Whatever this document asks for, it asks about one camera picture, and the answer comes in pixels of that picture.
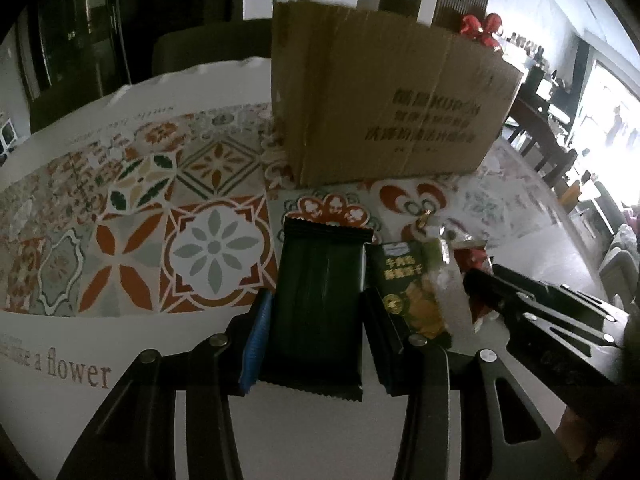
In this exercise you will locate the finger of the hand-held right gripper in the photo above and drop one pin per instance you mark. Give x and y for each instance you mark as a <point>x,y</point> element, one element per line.
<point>487,290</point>
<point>550,287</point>

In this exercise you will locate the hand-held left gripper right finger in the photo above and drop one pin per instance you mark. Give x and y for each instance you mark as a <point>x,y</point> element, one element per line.
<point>382,345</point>

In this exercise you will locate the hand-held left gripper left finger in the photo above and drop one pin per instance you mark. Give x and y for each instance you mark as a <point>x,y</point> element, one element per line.
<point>255,345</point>

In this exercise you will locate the small red snack packet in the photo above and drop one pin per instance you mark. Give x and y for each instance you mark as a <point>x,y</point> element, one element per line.
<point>475,260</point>

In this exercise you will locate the dark green biscuit packet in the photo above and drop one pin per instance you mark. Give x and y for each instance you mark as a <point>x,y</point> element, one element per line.
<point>407,290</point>
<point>320,310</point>

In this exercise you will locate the brown cardboard box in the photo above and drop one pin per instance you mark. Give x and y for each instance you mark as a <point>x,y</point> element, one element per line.
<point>390,100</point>

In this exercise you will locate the clear wrapped snack packet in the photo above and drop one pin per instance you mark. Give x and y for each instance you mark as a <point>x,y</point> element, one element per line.
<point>452,290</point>

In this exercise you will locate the gold wrapped candy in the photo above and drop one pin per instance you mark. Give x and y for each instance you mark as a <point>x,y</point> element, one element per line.
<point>425,219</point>

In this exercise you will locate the brown wooden chair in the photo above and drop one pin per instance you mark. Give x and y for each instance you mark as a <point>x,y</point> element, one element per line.
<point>542,140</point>

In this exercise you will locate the floral patterned table mat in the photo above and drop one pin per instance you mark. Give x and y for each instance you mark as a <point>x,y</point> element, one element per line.
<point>150,220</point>

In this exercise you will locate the red balloons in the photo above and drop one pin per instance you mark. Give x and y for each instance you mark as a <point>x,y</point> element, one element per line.
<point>480,27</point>

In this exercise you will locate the dark upholstered chair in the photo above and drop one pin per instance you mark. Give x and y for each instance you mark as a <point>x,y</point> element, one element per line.
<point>210,45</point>
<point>70,107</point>

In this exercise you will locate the dark glass sliding door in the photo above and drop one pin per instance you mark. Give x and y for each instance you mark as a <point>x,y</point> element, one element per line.
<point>75,20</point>

